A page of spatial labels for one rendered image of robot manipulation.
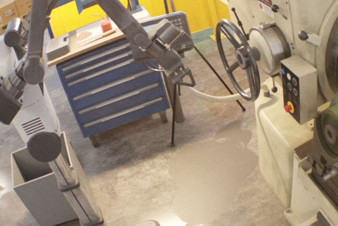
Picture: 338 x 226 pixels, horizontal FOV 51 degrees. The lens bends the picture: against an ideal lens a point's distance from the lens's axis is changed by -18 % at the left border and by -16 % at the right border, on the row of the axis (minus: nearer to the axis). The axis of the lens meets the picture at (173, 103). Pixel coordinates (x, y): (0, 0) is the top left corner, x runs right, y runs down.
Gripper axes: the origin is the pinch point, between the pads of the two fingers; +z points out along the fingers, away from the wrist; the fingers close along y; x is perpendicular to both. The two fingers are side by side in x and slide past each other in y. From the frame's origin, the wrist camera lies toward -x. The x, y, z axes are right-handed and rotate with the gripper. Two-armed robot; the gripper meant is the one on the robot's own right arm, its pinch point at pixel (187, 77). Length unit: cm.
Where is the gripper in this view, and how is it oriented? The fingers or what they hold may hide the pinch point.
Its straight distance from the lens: 140.0
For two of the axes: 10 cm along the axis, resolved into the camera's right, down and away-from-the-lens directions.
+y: -3.0, -5.1, 8.1
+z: 6.5, 5.1, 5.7
